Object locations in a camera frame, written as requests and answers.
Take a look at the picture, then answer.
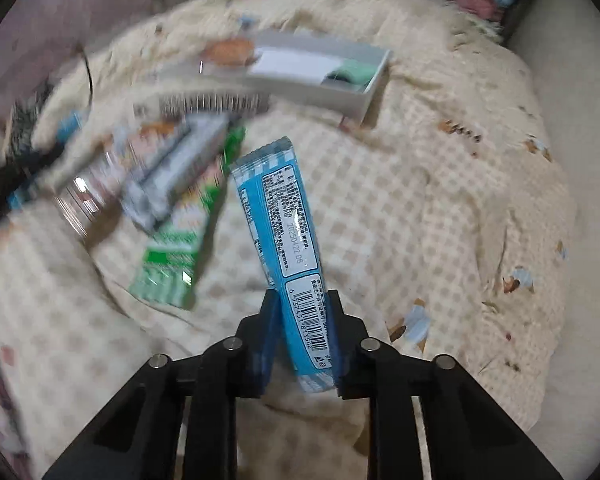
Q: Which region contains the green lollipop packet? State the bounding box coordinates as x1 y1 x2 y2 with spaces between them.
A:
129 127 247 311

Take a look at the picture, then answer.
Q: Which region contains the pink curtain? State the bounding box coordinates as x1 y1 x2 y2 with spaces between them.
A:
0 0 182 111

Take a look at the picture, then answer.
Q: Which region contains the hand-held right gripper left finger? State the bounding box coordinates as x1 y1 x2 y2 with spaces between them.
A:
42 287 283 480

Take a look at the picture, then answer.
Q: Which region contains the pink clothes pile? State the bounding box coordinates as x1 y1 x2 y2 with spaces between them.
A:
452 0 504 24

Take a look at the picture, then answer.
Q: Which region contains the black white striped cloth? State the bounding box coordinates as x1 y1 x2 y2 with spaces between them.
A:
4 85 57 161

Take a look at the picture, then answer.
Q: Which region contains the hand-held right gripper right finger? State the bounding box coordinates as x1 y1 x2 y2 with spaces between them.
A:
327 289 563 480

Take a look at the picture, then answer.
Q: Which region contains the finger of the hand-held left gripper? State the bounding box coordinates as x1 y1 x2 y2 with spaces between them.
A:
0 144 71 196

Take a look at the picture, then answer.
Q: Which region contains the orange bread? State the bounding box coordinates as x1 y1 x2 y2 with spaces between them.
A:
202 39 259 69

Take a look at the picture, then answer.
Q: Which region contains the green hand cream tube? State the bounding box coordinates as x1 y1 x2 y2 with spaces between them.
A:
322 57 381 93

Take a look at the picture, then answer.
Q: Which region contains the white cardboard box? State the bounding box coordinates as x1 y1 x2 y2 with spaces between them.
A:
157 30 393 128

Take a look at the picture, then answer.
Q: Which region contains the orange lollipop packet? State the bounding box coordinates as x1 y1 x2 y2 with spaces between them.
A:
55 120 181 241

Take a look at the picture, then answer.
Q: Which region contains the dark glitter hair claw clip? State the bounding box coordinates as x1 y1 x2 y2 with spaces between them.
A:
159 87 272 117

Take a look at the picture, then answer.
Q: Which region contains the black and white snack packet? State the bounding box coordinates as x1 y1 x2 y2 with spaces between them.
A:
122 115 231 234

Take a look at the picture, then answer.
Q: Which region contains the black cable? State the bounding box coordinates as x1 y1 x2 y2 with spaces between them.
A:
77 44 97 107

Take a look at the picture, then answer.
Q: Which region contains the black headboard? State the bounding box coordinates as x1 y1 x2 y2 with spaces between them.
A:
500 0 539 44

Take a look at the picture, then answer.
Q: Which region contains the blue snack packet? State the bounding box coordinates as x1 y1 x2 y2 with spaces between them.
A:
230 137 339 394

